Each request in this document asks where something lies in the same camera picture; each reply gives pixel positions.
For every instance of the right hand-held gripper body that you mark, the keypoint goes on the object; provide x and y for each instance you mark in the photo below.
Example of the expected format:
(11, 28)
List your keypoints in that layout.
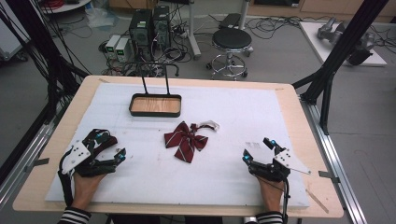
(289, 160)

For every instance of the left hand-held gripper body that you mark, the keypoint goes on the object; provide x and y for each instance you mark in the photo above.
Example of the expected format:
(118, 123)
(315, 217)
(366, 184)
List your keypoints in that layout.
(76, 155)

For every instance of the black rack with wooden tray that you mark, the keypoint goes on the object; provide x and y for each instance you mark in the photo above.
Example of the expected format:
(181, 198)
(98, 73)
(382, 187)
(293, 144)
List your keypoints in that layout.
(155, 105)

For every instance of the dark red striped bow tie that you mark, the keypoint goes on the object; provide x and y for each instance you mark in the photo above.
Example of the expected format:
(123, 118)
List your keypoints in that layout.
(186, 141)

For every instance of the person's left hand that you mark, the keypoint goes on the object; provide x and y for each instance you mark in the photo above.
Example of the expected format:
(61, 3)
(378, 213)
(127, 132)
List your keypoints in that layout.
(83, 189)

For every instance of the person's right hand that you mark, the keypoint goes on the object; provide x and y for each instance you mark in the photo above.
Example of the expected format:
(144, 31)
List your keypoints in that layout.
(272, 196)

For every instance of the thin wooden strip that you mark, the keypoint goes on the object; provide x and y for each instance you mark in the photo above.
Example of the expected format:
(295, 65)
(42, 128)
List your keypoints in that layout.
(317, 201)

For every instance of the white foam mat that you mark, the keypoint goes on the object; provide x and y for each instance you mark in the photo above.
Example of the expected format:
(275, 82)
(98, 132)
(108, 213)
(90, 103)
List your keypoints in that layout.
(186, 180)

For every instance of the white power supply unit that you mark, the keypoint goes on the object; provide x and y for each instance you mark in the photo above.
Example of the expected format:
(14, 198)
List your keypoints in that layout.
(123, 49)
(111, 45)

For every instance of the black round stool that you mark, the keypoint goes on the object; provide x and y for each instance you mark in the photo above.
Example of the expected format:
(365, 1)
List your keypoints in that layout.
(232, 39)

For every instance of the white floor board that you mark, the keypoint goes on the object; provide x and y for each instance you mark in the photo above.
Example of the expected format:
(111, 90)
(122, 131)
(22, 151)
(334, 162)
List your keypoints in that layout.
(314, 37)

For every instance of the black computer tower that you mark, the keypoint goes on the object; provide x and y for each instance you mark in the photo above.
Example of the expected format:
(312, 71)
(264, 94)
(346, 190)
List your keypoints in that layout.
(140, 29)
(162, 28)

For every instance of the clear plastic bag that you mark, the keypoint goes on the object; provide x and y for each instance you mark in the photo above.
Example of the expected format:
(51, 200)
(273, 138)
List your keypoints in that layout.
(101, 17)

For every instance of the black flat box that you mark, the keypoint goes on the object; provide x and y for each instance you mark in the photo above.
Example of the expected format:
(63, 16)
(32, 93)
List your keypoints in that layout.
(230, 20)

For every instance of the grey desk leg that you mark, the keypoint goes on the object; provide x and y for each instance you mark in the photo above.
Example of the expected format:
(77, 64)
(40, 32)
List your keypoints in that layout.
(193, 37)

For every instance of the round white table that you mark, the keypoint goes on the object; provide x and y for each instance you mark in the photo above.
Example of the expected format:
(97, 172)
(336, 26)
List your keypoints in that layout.
(67, 6)

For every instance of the metal table bracket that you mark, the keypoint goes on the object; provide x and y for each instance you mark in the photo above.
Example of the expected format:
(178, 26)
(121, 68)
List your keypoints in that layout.
(328, 175)
(39, 162)

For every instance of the aluminium rail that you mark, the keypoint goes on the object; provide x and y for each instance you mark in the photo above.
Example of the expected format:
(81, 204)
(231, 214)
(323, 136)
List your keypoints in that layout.
(21, 165)
(336, 161)

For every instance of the black frame post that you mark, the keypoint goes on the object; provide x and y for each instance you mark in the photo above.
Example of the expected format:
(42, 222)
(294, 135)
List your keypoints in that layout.
(40, 40)
(345, 46)

